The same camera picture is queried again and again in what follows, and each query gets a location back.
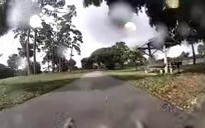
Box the broad bushy green tree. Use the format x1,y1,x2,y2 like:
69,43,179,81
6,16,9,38
80,41,148,70

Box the wet grey asphalt road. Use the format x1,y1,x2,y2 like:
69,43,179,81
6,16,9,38
0,70,204,128

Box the group of tall trees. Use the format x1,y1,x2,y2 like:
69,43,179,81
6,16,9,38
0,0,85,76

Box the picnic table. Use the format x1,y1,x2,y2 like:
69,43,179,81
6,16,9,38
143,59,184,75

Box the green grass verge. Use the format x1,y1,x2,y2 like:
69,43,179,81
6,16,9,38
0,69,94,114
103,63,205,113

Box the robot's own part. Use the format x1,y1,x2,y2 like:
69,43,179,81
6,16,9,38
133,119,146,128
63,118,75,128

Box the dark overhanging trees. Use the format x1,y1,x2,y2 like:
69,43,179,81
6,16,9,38
83,0,205,66

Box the pale post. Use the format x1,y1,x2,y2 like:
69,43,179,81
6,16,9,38
162,44,170,75

